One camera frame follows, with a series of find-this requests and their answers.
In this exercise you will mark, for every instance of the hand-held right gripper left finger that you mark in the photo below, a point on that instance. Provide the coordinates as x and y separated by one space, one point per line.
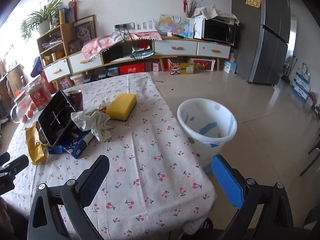
93 180

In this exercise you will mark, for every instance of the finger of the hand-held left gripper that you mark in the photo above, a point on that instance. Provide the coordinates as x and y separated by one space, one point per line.
16 163
4 157

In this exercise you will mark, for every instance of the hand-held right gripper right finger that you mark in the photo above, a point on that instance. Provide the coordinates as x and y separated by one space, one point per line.
226 180

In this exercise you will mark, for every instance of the yellow snack bag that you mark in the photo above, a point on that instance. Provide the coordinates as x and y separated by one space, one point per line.
35 147

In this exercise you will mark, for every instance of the blue cardboard box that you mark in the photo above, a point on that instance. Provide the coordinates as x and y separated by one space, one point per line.
77 143

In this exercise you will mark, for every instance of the white paper napkin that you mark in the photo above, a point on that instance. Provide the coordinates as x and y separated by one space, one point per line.
78 120

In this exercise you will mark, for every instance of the white plastic bin blue patterns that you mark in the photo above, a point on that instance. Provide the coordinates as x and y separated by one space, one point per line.
205 115

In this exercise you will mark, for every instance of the blue wrapper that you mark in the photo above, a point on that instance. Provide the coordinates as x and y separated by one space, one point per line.
55 150

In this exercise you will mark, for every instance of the striped slipper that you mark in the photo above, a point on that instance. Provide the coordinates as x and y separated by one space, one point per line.
207 223

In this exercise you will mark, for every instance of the clear jar with orange contents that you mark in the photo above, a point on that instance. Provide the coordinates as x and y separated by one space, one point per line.
23 110

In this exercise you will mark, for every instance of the cherry print tablecloth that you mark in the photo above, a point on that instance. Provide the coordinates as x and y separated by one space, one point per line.
150 160

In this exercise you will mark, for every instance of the black divided tray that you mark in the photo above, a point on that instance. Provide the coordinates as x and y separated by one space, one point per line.
56 117

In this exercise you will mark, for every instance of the clear jar with red label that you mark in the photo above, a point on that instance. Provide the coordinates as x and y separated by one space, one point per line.
38 96

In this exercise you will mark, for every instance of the yellow sponge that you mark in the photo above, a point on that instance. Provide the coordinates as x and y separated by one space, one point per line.
121 106

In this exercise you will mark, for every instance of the red can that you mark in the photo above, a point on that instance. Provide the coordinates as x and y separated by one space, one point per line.
75 100

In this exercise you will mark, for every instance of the dark chair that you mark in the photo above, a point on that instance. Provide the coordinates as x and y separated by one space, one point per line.
311 157

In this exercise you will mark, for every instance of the purple plastic item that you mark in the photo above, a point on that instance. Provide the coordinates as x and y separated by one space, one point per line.
37 66

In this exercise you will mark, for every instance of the wooden shelf unit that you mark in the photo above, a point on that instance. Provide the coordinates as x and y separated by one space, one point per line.
56 60

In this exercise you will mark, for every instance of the blue and white box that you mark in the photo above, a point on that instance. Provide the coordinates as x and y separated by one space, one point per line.
228 67

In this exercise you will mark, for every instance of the red gift box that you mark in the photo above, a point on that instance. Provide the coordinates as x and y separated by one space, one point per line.
131 69

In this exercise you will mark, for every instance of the stack of blue white cartons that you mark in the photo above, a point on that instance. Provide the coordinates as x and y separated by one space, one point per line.
301 85

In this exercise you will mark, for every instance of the yellow cardboard box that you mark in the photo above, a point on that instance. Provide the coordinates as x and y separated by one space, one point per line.
181 67

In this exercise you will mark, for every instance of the broom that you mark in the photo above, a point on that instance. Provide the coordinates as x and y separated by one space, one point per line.
288 73

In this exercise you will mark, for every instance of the pink patterned boxes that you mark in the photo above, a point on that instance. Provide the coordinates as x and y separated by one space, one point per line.
153 67

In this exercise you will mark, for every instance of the pink cloth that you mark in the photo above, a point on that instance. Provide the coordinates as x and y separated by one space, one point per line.
100 43

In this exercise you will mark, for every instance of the wooden cabinet with white drawers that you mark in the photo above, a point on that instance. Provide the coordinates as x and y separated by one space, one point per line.
175 48

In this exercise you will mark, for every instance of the grey refrigerator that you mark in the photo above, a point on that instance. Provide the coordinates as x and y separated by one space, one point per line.
265 42

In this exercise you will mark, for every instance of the green potted plant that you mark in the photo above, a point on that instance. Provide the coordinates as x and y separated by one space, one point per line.
41 15

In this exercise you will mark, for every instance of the black microwave oven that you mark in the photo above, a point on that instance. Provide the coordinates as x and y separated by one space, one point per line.
218 31

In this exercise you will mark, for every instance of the framed picture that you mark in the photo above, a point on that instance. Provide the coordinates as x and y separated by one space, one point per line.
85 31

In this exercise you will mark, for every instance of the power strip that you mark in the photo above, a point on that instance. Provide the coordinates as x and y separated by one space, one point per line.
123 27

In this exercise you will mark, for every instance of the map printed bag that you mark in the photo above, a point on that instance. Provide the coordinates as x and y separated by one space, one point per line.
175 26

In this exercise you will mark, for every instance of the white slotted rack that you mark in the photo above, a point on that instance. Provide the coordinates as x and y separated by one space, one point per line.
146 26

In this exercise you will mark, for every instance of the floral cloth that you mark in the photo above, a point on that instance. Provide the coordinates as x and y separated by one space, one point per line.
212 12

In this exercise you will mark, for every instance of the dried branches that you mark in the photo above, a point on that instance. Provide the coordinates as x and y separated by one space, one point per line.
192 8

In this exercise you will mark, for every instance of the yellow paper note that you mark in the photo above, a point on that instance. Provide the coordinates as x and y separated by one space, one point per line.
253 0

